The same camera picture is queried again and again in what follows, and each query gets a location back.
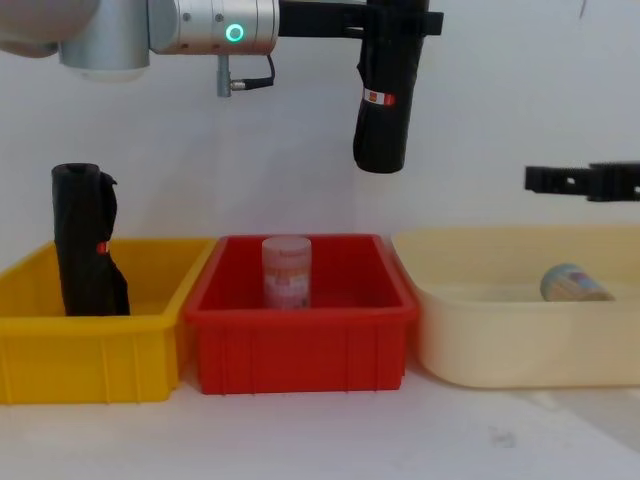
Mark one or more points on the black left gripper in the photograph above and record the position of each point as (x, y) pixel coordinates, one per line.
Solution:
(310, 17)

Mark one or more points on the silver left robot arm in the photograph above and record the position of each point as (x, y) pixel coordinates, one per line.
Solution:
(200, 25)

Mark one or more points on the cream plastic basin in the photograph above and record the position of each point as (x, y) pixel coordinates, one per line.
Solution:
(525, 340)

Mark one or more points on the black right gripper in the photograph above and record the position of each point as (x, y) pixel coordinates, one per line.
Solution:
(615, 182)

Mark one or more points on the red plastic bin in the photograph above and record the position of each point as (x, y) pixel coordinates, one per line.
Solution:
(300, 350)

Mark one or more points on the yellow plastic bin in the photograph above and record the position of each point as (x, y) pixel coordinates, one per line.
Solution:
(90, 355)

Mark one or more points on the printed paper cup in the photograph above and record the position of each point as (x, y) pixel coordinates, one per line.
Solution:
(570, 284)

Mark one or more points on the pink cylindrical canister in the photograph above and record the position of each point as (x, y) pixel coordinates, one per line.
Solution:
(286, 272)

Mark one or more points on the black bag roll red label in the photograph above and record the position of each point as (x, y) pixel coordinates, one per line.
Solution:
(85, 240)
(385, 125)

